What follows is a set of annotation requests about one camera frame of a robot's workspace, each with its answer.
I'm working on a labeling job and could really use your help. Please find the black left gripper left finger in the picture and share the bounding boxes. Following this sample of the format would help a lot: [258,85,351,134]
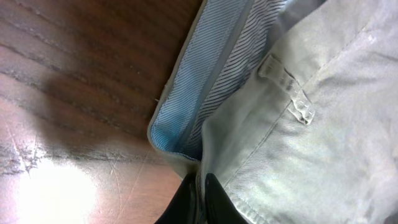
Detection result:
[155,174,197,224]

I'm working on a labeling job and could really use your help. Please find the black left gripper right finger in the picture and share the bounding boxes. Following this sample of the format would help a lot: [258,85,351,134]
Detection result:
[205,173,248,224]

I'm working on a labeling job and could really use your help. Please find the khaki green shorts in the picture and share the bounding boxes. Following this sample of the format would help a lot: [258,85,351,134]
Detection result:
[147,0,397,223]

